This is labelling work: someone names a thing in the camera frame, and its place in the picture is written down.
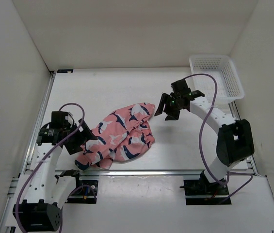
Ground aluminium frame rail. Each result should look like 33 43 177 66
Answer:
54 169 258 177

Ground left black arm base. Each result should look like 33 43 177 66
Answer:
55 169 98 204

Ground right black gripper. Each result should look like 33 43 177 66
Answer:
154 93 182 121

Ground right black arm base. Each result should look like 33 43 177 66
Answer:
180 172 232 206

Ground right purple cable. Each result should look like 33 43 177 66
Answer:
180 73 254 203

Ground white perforated plastic basket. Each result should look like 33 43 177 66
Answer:
189 54 245 105

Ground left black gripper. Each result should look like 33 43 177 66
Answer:
64 118 97 154

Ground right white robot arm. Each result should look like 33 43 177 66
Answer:
155 79 255 194

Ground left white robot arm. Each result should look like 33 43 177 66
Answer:
13 111 96 233

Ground pink shark print shorts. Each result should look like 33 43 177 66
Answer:
75 102 155 170

